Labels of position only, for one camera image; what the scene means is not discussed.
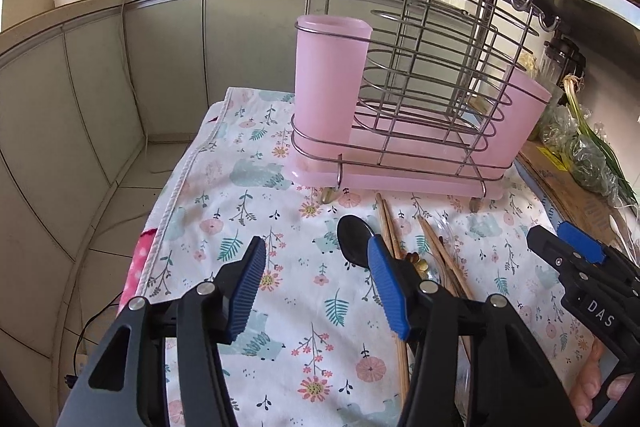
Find bagged green vegetables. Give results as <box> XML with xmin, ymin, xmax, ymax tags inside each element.
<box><xmin>538</xmin><ymin>105</ymin><xmax>620</xmax><ymax>205</ymax></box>

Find pink drip tray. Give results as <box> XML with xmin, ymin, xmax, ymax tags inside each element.
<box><xmin>288</xmin><ymin>107</ymin><xmax>511</xmax><ymax>198</ymax></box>

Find person's right hand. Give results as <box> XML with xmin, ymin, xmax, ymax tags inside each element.
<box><xmin>568</xmin><ymin>338</ymin><xmax>634</xmax><ymax>421</ymax></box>

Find green onions bunch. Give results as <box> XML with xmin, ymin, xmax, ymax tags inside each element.
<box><xmin>563</xmin><ymin>75</ymin><xmax>639</xmax><ymax>207</ymax></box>

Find black power cable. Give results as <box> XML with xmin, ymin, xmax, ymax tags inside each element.
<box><xmin>63</xmin><ymin>290</ymin><xmax>124</xmax><ymax>390</ymax></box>

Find floral white tablecloth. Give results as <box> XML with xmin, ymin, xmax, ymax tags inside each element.
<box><xmin>137</xmin><ymin>88</ymin><xmax>593</xmax><ymax>426</ymax></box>

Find pink polka dot cloth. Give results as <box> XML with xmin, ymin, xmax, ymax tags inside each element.
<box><xmin>117</xmin><ymin>229</ymin><xmax>156</xmax><ymax>313</ymax></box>

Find cardboard box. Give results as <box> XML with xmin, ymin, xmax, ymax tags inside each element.
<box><xmin>516</xmin><ymin>141</ymin><xmax>620</xmax><ymax>244</ymax></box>

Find gold flower-shaped spoon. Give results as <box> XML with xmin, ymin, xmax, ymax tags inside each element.
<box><xmin>405</xmin><ymin>253</ymin><xmax>431</xmax><ymax>280</ymax></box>

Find pink plastic cup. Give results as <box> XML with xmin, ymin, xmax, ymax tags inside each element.
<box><xmin>476</xmin><ymin>69</ymin><xmax>551</xmax><ymax>170</ymax></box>
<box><xmin>294</xmin><ymin>15</ymin><xmax>372</xmax><ymax>159</ymax></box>

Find pink plastic cup left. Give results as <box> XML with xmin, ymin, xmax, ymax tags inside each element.
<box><xmin>294</xmin><ymin>15</ymin><xmax>372</xmax><ymax>159</ymax></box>

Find black blender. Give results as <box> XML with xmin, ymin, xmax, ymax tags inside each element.
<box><xmin>540</xmin><ymin>35</ymin><xmax>586</xmax><ymax>86</ymax></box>

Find black plastic spoon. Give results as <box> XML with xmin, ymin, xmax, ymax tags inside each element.
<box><xmin>337</xmin><ymin>215</ymin><xmax>374</xmax><ymax>269</ymax></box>

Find pink plastic cup right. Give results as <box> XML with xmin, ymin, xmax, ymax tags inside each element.
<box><xmin>476</xmin><ymin>69</ymin><xmax>551</xmax><ymax>170</ymax></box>

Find chrome wire utensil rack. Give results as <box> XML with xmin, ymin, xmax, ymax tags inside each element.
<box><xmin>290</xmin><ymin>0</ymin><xmax>562</xmax><ymax>204</ymax></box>

